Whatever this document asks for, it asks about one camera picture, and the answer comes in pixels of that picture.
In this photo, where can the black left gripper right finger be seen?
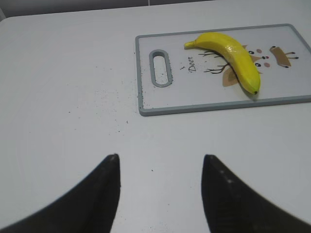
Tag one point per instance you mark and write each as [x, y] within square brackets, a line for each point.
[231, 206]

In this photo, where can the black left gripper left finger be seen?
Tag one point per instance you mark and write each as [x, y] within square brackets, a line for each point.
[90, 207]

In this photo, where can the yellow plastic banana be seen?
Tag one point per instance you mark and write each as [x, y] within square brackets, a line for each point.
[234, 53]

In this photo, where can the grey rimmed deer cutting board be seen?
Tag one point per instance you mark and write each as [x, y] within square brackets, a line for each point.
[174, 80]

